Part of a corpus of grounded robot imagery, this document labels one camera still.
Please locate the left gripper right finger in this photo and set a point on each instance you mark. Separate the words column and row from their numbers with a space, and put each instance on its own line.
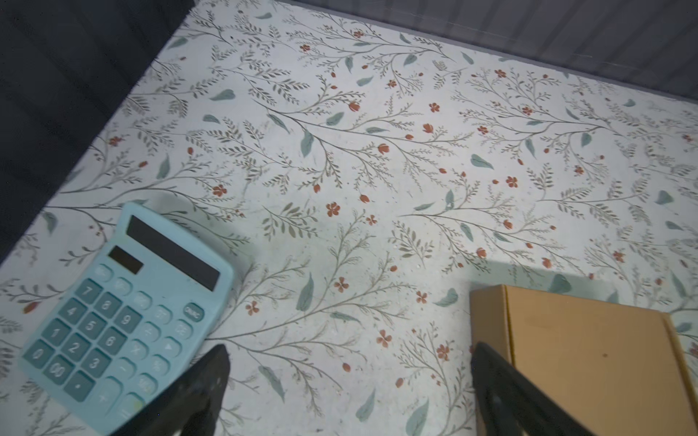
column 510, row 404

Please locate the teal calculator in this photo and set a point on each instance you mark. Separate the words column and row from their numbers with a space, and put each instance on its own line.
column 131, row 323

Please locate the brown cardboard box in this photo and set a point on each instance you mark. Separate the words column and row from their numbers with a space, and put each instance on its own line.
column 617, row 369

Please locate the floral table mat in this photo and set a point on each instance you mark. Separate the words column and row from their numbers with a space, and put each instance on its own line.
column 362, row 181

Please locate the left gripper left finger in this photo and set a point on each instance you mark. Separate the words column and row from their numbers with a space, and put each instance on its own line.
column 190, row 405

